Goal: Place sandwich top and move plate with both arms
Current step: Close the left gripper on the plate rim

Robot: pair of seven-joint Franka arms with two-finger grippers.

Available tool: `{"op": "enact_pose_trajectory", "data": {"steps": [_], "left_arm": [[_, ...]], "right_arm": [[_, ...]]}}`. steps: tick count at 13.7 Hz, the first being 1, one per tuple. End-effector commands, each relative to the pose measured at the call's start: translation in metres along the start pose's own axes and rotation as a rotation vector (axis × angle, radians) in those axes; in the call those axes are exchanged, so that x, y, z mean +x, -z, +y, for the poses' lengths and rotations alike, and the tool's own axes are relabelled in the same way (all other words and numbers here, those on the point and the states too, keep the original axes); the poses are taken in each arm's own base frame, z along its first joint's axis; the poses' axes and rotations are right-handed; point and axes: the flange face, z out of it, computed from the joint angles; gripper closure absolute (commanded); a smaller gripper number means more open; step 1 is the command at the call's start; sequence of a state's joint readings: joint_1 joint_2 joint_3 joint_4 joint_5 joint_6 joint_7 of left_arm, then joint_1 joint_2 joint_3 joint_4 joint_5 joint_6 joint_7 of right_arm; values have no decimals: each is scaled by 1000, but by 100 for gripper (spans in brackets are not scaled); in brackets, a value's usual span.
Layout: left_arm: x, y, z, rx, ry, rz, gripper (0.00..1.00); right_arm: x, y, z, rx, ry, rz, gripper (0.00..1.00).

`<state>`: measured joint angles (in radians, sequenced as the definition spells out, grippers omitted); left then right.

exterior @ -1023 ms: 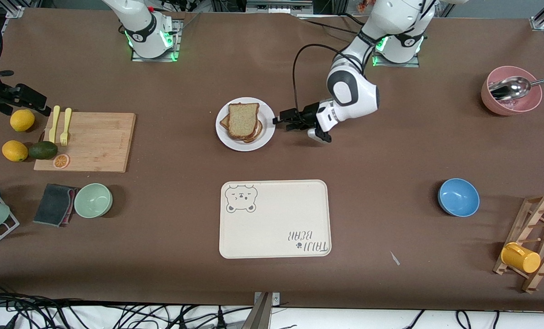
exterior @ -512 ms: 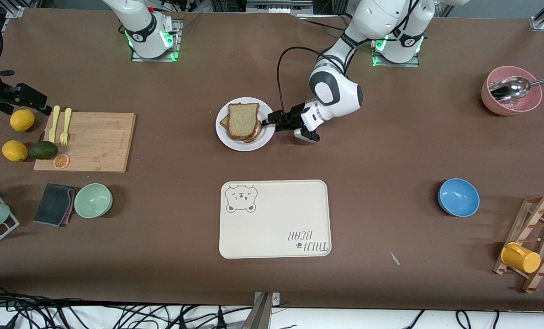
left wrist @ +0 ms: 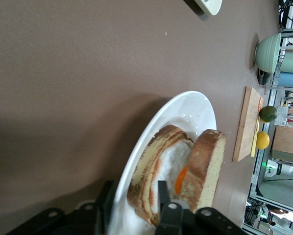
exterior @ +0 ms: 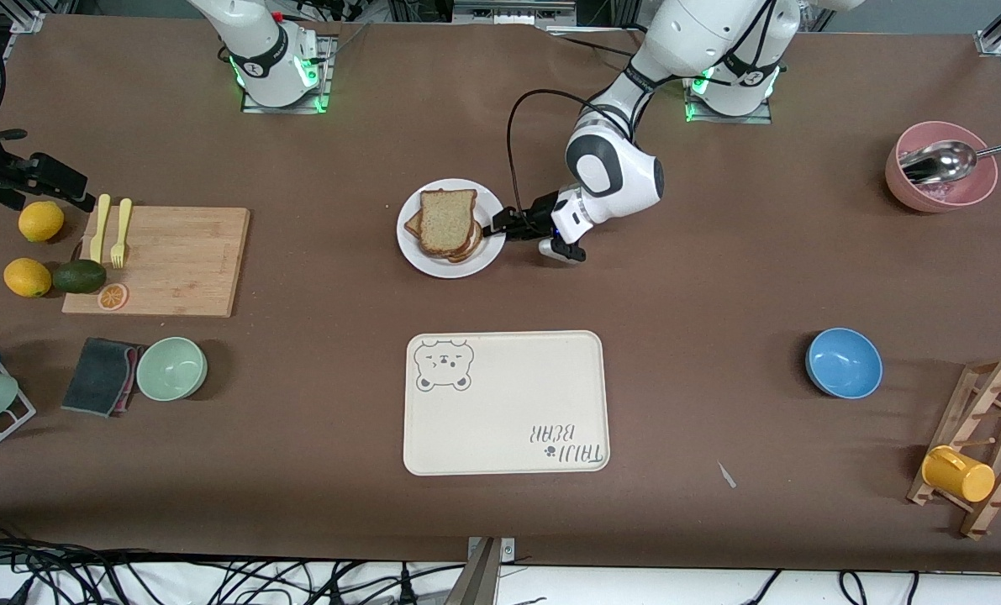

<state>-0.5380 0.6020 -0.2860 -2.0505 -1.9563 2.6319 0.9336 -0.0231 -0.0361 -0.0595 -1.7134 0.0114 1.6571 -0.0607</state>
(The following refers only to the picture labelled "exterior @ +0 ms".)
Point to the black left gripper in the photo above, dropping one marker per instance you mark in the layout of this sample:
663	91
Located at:
540	213

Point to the brown bread slice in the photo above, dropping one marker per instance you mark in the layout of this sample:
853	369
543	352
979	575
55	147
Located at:
411	224
448	220

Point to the white round plate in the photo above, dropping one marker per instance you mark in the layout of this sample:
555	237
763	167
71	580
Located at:
416	256

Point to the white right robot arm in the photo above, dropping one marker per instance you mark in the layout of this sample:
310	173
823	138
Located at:
260	50

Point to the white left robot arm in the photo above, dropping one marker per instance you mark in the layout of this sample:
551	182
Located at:
702	34

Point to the yellow lemon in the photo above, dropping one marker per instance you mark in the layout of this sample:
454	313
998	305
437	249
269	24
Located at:
27	277
40	222

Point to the yellow plastic knife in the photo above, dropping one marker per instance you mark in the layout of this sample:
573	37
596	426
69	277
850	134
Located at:
99	231

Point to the yellow plastic fork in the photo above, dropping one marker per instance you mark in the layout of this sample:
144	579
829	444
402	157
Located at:
122	223

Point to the dark green avocado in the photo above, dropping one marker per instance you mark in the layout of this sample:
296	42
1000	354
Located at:
80	276

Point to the orange slice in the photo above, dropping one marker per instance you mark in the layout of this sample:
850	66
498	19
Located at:
113	297

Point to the wooden cutting board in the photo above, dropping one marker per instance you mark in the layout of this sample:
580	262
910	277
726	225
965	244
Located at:
181	260

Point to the cream bear print tray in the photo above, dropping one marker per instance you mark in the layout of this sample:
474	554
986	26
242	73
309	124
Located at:
508	395

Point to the dark grey folded cloth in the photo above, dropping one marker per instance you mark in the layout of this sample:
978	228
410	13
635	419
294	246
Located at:
97	376

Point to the grey equipment box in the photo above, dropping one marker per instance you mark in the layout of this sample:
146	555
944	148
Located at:
508	10

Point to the light green bowl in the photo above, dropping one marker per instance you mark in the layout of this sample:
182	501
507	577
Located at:
171	368

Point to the small white paper scrap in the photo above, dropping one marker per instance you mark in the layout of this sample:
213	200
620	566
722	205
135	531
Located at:
727	476

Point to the blue bowl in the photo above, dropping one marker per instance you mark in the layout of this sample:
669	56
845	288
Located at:
845	363

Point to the metal spoon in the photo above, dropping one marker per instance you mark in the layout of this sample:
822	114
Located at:
937	161

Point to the pink bowl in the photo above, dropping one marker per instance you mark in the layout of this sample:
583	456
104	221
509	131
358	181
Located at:
937	134

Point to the wooden peg rack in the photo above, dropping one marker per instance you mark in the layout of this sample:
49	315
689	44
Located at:
957	437

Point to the yellow cup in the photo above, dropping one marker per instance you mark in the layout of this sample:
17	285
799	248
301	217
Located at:
962	479

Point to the aluminium frame rail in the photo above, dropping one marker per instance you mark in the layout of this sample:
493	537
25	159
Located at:
28	21

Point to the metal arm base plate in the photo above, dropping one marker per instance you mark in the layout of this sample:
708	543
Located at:
252	107
752	119

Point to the aluminium profile post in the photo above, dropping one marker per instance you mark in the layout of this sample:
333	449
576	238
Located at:
483	580

